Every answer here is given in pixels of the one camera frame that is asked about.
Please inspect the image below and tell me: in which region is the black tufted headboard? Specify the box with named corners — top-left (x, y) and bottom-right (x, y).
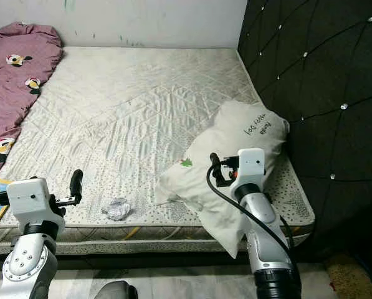
top-left (237, 0), bottom-right (372, 256)

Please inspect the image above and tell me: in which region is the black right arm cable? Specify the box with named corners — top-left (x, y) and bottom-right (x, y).
top-left (206, 159), bottom-right (300, 281)

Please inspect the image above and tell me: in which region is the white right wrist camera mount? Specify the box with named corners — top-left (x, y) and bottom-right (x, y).
top-left (236, 148), bottom-right (266, 187)

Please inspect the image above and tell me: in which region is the grey robot left leg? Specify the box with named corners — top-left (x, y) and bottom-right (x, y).
top-left (93, 280), bottom-right (138, 299)

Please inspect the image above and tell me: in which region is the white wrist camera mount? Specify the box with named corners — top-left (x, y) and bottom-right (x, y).
top-left (6, 177), bottom-right (59, 226)
top-left (236, 148), bottom-right (266, 187)

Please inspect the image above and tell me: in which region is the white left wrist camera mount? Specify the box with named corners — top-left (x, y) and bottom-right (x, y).
top-left (6, 177), bottom-right (59, 226)

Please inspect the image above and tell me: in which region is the white quilted mattress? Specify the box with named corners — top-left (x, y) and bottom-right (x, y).
top-left (0, 45), bottom-right (316, 247)

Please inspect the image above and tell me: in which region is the white pillow with tree print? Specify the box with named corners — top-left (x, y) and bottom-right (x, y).
top-left (155, 100), bottom-right (291, 259)

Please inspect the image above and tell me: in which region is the dark bed frame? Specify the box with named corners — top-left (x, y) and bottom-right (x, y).
top-left (0, 240), bottom-right (330, 275)

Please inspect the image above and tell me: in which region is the purple cartoon print duvet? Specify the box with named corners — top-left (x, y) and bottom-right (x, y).
top-left (0, 22), bottom-right (64, 178)

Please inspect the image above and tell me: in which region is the brown floor mat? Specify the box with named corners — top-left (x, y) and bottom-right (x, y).
top-left (326, 252), bottom-right (372, 299)

